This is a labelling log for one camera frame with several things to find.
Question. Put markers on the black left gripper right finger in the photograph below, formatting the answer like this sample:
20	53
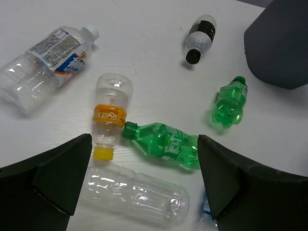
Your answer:
245	195

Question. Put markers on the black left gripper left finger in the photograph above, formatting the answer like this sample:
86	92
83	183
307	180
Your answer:
41	193

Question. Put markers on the clear bottle blue label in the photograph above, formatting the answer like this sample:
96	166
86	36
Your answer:
205	221

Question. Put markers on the small green bottle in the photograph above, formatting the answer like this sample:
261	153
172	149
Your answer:
229	107

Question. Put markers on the clear ribbed unlabelled bottle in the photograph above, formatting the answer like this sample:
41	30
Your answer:
111	188

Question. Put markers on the large labelled clear bottle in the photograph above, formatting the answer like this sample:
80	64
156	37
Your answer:
32	78

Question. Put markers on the clear bottle black label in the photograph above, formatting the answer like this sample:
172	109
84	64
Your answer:
199	38

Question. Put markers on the grey mesh waste bin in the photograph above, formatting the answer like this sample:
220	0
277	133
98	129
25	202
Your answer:
276	44

